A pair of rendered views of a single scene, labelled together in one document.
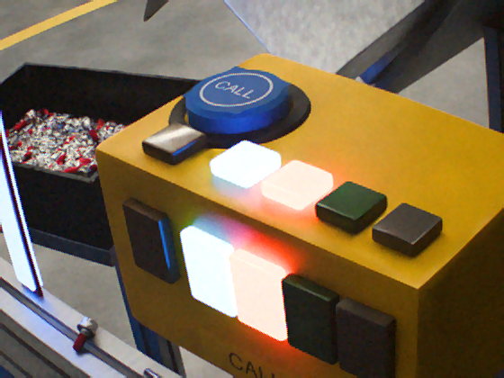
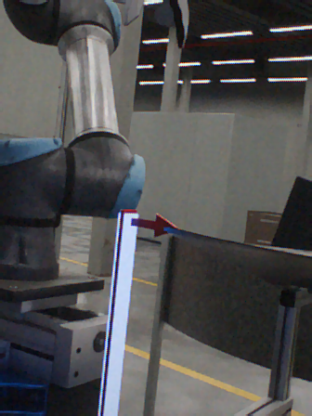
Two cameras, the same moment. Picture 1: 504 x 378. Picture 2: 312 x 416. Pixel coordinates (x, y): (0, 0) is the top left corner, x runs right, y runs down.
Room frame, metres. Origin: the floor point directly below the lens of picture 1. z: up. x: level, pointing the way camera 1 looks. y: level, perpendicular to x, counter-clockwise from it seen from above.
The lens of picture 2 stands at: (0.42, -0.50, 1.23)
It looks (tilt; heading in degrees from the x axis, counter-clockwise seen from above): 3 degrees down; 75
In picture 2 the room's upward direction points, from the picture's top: 6 degrees clockwise
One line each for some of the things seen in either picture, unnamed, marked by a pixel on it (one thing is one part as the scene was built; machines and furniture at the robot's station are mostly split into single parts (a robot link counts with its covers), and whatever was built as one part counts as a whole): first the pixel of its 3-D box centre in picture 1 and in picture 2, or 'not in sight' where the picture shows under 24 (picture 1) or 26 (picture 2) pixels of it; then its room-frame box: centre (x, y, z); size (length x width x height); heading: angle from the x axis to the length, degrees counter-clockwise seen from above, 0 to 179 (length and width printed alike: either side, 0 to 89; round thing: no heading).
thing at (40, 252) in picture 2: not in sight; (17, 243); (0.48, 0.62, 1.09); 0.15 x 0.15 x 0.10
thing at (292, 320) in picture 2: not in sight; (284, 344); (0.95, 0.52, 0.96); 0.03 x 0.03 x 0.20; 42
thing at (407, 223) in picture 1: (408, 229); not in sight; (0.28, -0.05, 1.08); 0.02 x 0.02 x 0.01; 42
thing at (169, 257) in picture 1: (150, 241); not in sight; (0.34, 0.04, 1.04); 0.02 x 0.01 x 0.03; 42
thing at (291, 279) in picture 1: (312, 320); not in sight; (0.28, -0.01, 1.04); 0.02 x 0.01 x 0.03; 42
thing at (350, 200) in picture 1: (351, 206); not in sight; (0.29, -0.03, 1.08); 0.02 x 0.02 x 0.01; 42
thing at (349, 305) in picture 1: (366, 344); not in sight; (0.26, -0.03, 1.04); 0.02 x 0.01 x 0.03; 42
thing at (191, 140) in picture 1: (174, 143); not in sight; (0.35, 0.03, 1.08); 0.02 x 0.02 x 0.01; 42
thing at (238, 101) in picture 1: (238, 104); not in sight; (0.37, 0.00, 1.08); 0.04 x 0.04 x 0.02
